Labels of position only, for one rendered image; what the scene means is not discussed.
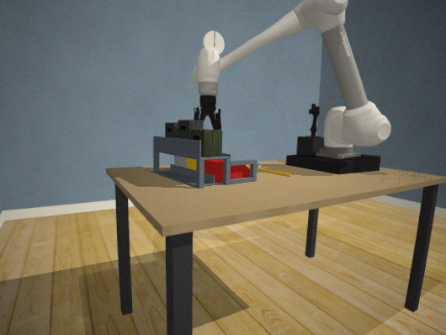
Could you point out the red open bin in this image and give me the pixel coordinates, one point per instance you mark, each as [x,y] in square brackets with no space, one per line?
[215,167]

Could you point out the yellow open bin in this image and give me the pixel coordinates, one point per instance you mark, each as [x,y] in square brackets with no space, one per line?
[191,163]

